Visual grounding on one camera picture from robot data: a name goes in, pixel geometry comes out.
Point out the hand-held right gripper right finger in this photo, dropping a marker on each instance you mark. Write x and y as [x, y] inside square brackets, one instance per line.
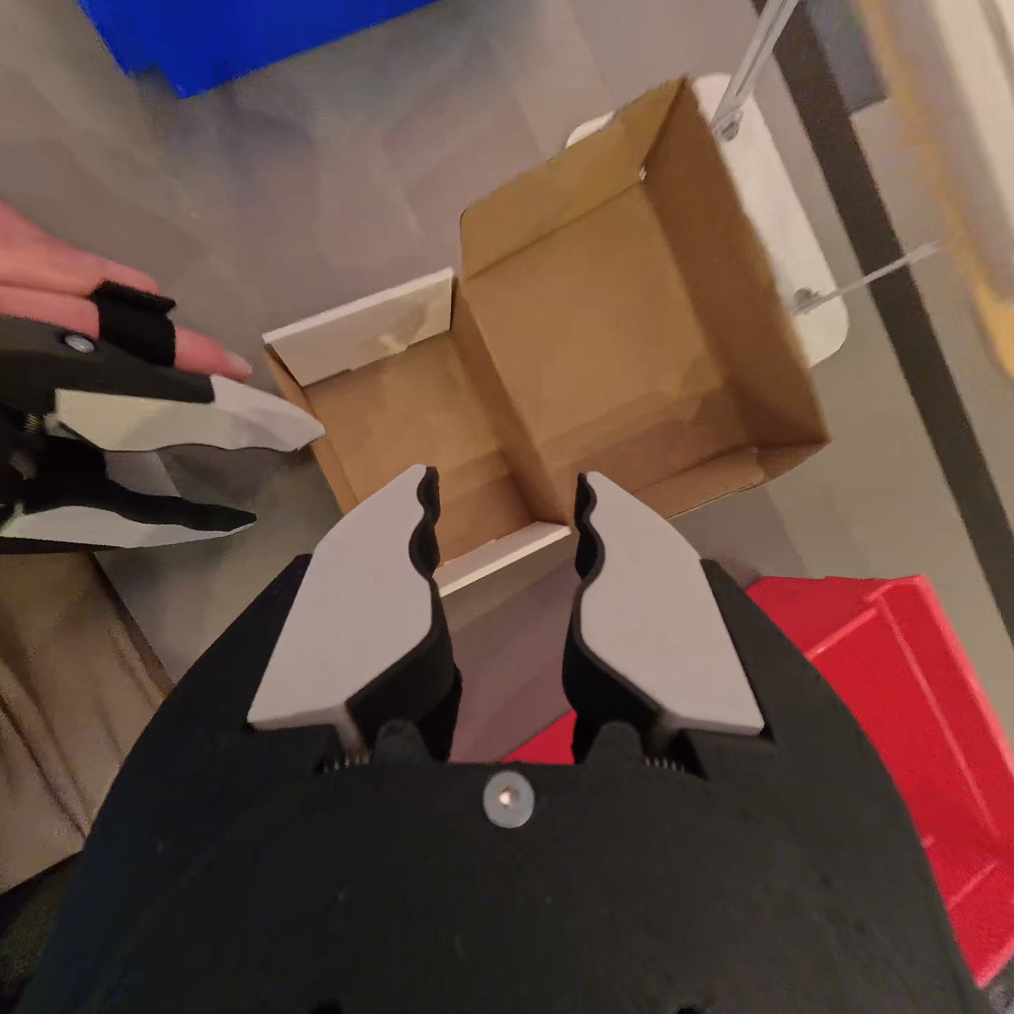
[661, 626]

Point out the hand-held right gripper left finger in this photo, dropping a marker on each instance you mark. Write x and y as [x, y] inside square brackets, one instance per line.
[356, 610]

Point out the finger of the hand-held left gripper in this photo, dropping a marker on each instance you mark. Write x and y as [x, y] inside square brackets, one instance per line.
[95, 527]
[182, 418]

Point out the brown cardboard box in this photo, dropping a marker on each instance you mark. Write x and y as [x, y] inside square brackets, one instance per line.
[602, 333]

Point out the person's left hand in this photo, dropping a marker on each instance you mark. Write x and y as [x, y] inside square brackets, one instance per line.
[47, 261]

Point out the beige upholstered seat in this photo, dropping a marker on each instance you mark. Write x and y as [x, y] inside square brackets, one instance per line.
[63, 713]

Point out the red plastic bin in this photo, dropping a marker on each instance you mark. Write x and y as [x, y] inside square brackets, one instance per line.
[911, 713]

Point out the blue plastic bin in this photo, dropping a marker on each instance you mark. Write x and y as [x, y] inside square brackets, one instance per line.
[238, 32]

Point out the clear acrylic rod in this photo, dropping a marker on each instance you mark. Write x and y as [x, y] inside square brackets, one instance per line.
[871, 277]
[752, 71]

